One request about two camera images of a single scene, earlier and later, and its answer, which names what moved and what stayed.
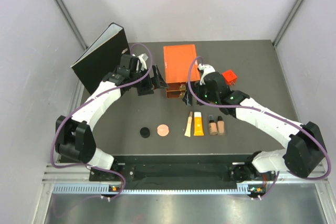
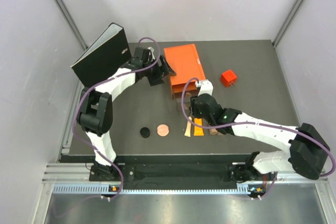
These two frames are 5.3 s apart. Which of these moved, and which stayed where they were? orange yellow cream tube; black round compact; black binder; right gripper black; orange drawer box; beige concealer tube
Moved: orange drawer box; right gripper black
Stayed: black binder; black round compact; beige concealer tube; orange yellow cream tube
